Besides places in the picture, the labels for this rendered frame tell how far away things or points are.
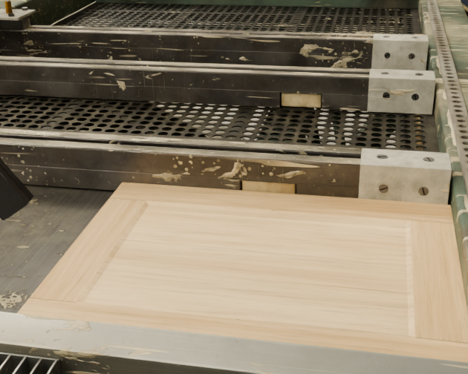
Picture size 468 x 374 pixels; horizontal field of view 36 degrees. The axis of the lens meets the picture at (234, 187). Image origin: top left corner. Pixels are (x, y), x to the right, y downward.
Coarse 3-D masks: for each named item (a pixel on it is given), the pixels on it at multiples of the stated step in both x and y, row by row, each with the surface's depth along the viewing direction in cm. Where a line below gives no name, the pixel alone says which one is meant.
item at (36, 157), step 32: (0, 128) 116; (32, 160) 111; (64, 160) 110; (96, 160) 109; (128, 160) 107; (160, 160) 106; (192, 160) 105; (224, 160) 104; (256, 160) 103; (288, 160) 102; (320, 160) 102; (352, 160) 101; (384, 160) 101; (416, 160) 101; (448, 160) 101; (320, 192) 103; (352, 192) 102; (384, 192) 101; (416, 192) 100; (448, 192) 99
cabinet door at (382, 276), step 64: (128, 192) 106; (192, 192) 105; (256, 192) 105; (64, 256) 89; (128, 256) 90; (192, 256) 89; (256, 256) 89; (320, 256) 89; (384, 256) 88; (448, 256) 88; (128, 320) 77; (192, 320) 77; (256, 320) 77; (320, 320) 77; (384, 320) 76; (448, 320) 76
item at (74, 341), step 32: (0, 320) 74; (32, 320) 74; (64, 320) 74; (32, 352) 70; (64, 352) 69; (96, 352) 69; (128, 352) 69; (160, 352) 69; (192, 352) 68; (224, 352) 68; (256, 352) 68; (288, 352) 68; (320, 352) 68; (352, 352) 68
